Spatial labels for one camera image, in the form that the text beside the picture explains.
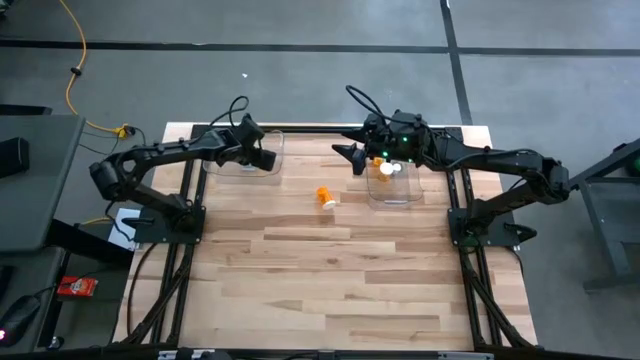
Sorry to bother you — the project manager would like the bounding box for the black aluminium table frame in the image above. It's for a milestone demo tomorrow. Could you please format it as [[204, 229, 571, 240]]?
[[112, 108, 540, 351]]

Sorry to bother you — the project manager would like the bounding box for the dark grey low desk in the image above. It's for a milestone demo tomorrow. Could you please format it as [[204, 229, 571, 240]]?
[[0, 247, 69, 351]]

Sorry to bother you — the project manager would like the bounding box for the yellow extension cable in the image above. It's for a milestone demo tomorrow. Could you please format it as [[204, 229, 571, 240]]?
[[58, 0, 135, 139]]

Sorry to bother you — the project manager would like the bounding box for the white paper sheet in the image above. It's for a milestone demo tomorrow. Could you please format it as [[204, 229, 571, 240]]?
[[107, 208, 139, 251]]

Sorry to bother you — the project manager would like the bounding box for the black metal stand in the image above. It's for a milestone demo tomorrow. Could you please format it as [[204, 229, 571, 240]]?
[[551, 137, 640, 294]]

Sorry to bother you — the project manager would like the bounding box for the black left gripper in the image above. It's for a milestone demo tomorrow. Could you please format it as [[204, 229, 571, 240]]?
[[218, 113, 279, 171]]

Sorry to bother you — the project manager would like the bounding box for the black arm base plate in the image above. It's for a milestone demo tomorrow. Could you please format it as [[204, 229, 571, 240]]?
[[122, 204, 206, 245], [448, 207, 539, 249]]

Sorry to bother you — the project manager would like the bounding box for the black computer mouse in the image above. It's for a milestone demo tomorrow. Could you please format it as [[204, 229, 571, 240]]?
[[0, 295, 41, 348]]

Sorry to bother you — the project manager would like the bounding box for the clear plastic bin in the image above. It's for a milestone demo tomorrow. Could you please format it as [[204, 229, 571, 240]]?
[[202, 128, 285, 179], [365, 129, 425, 209]]

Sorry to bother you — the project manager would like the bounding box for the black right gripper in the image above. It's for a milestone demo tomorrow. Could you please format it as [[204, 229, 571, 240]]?
[[331, 109, 433, 177]]

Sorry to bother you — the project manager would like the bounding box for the black speaker box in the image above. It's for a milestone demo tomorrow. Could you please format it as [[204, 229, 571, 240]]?
[[0, 137, 30, 179]]

